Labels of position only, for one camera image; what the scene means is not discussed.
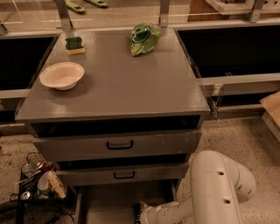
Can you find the green chip bag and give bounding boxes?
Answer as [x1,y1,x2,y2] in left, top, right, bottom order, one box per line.
[129,22,162,57]

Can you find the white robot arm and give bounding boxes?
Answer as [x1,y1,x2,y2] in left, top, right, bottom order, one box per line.
[134,150,256,224]

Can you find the white cup in rack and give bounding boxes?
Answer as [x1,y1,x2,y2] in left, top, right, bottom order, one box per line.
[38,171,54,191]

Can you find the grey drawer cabinet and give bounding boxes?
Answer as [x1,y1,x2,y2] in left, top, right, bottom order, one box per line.
[15,27,211,224]

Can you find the green tool on shelf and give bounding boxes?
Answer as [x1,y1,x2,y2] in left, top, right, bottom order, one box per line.
[65,0,86,14]

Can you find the grey open bottom drawer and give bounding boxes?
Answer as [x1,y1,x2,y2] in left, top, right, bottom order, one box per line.
[74,180,176,224]

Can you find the grey middle drawer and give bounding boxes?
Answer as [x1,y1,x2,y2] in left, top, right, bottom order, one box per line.
[57,163,189,186]

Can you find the green yellow sponge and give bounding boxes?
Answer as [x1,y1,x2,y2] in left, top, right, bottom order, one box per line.
[66,37,85,55]

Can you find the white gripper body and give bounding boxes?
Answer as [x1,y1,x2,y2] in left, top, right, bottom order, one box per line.
[140,201,179,224]

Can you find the grey top drawer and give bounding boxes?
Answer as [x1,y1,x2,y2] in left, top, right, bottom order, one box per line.
[33,130,202,162]

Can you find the brown cardboard box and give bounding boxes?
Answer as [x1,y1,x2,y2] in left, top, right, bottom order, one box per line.
[260,91,280,127]

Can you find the wooden box behind glass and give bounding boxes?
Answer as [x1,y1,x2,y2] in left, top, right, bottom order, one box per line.
[188,0,250,22]

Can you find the white paper bowl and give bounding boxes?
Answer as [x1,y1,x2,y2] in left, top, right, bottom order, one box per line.
[39,62,85,90]

